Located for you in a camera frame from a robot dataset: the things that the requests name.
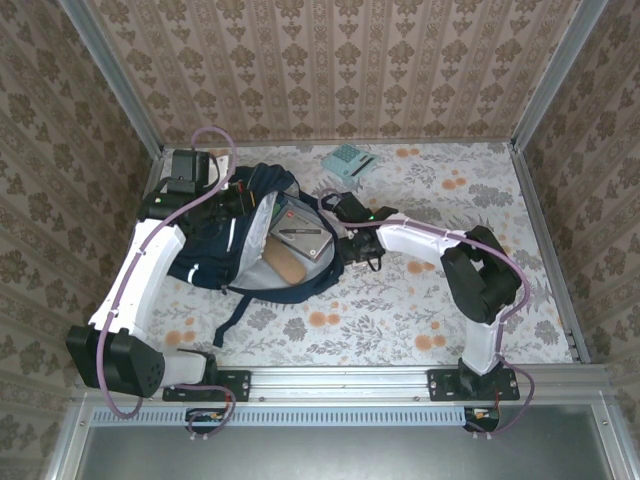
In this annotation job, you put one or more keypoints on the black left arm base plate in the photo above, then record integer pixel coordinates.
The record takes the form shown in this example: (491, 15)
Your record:
(235, 382)

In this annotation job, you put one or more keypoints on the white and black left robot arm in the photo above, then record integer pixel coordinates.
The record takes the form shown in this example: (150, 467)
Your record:
(145, 270)

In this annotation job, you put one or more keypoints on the light blue calculator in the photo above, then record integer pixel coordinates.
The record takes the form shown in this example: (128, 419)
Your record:
(347, 160)

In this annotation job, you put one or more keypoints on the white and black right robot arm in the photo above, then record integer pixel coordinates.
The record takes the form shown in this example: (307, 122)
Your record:
(410, 240)

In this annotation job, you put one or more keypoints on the brown cork glasses case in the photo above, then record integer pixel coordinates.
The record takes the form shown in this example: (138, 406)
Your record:
(285, 265)

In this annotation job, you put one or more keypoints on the aluminium frame rail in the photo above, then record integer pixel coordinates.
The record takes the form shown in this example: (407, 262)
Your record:
(570, 325)
(152, 172)
(300, 142)

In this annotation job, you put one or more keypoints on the grey pen gift box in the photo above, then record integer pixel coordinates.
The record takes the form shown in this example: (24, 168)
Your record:
(302, 235)

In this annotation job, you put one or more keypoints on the navy blue student backpack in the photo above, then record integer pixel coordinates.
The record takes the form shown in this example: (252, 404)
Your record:
(205, 250)

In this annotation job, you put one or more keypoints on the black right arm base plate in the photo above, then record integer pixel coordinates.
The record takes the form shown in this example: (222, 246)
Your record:
(442, 385)

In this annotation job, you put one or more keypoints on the grey metal sheet panel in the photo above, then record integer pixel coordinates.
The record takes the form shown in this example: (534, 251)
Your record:
(375, 455)

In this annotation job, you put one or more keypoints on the floral table cloth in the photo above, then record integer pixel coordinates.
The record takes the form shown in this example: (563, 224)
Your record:
(350, 340)

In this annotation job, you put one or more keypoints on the aluminium mounting rail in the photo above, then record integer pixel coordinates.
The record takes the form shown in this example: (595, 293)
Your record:
(340, 380)

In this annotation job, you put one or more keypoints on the aluminium frame post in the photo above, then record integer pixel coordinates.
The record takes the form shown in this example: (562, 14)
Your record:
(555, 75)
(115, 80)

